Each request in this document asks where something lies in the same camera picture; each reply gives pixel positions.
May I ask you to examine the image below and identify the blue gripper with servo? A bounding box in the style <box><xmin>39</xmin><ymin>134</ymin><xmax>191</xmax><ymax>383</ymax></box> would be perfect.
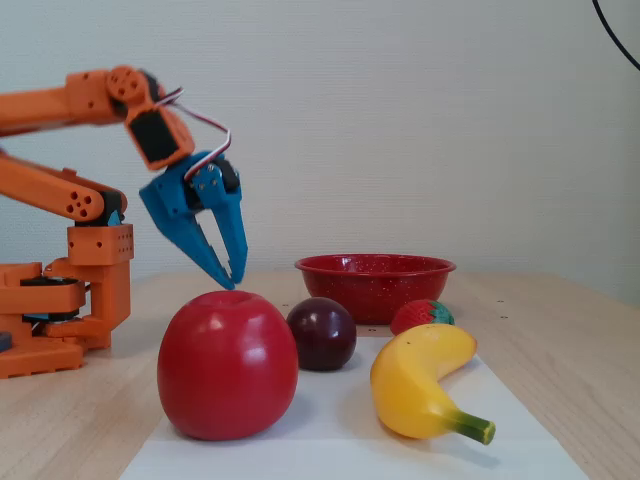
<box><xmin>138</xmin><ymin>151</ymin><xmax>249</xmax><ymax>292</ymax></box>

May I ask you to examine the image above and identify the yellow toy banana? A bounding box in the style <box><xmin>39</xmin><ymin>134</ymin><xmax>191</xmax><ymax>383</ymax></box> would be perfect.
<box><xmin>369</xmin><ymin>322</ymin><xmax>497</xmax><ymax>446</ymax></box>

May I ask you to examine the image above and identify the orange robot base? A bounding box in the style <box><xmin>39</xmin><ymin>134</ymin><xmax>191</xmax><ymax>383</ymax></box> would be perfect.
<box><xmin>0</xmin><ymin>222</ymin><xmax>135</xmax><ymax>380</ymax></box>

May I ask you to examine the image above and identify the red speckled enamel bowl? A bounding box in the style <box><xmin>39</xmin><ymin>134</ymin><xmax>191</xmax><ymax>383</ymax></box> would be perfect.
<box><xmin>293</xmin><ymin>253</ymin><xmax>457</xmax><ymax>325</ymax></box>

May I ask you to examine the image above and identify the red toy apple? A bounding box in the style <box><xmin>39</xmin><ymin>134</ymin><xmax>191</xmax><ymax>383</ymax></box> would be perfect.
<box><xmin>156</xmin><ymin>290</ymin><xmax>300</xmax><ymax>442</ymax></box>

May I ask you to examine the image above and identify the dark purple toy plum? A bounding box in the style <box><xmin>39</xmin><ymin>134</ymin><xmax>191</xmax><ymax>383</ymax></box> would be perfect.
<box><xmin>285</xmin><ymin>296</ymin><xmax>358</xmax><ymax>372</ymax></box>

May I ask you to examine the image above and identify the red toy strawberry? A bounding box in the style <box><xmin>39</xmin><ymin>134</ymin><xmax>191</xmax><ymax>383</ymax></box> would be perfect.
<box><xmin>389</xmin><ymin>298</ymin><xmax>456</xmax><ymax>337</ymax></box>

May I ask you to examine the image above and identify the white paper sheet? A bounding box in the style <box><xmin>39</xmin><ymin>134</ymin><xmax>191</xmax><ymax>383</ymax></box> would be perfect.
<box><xmin>118</xmin><ymin>335</ymin><xmax>591</xmax><ymax>480</ymax></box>

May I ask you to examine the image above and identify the white red servo cable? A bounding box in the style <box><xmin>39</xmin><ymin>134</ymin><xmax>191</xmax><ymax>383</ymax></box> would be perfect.
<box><xmin>152</xmin><ymin>87</ymin><xmax>235</xmax><ymax>181</ymax></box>

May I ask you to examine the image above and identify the thin black cable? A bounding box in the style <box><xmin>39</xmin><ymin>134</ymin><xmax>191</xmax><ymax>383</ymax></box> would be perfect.
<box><xmin>591</xmin><ymin>0</ymin><xmax>640</xmax><ymax>71</ymax></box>

